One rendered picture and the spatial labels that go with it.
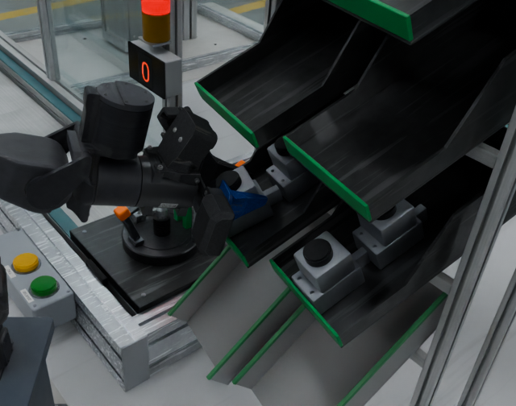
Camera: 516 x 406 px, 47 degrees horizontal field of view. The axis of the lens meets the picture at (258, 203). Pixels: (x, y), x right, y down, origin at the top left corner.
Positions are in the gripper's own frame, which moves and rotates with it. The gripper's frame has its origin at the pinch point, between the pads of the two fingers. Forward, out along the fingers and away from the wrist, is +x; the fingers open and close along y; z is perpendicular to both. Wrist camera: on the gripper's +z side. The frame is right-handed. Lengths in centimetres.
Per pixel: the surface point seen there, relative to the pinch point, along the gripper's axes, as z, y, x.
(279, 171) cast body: 1.9, 1.1, 6.0
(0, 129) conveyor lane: -46, 83, -18
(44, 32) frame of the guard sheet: -27, 101, -9
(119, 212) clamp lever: -22.2, 22.4, -5.0
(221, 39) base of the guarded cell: -37, 148, 60
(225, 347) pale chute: -23.8, -5.0, 4.9
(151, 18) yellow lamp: 1.4, 47.0, 0.4
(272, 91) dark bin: 12.5, 1.1, 0.9
